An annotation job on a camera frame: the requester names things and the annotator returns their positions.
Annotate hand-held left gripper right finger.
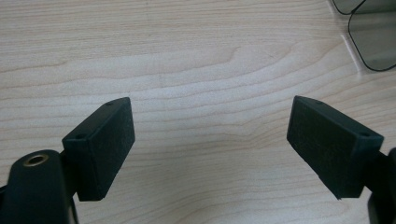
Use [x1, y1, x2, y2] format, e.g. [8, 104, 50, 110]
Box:
[286, 94, 385, 201]

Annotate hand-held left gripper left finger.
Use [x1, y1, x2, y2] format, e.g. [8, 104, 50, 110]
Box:
[62, 96, 136, 203]

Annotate sunglasses with grey lenses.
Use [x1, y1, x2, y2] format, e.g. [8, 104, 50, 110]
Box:
[330, 0, 396, 73]

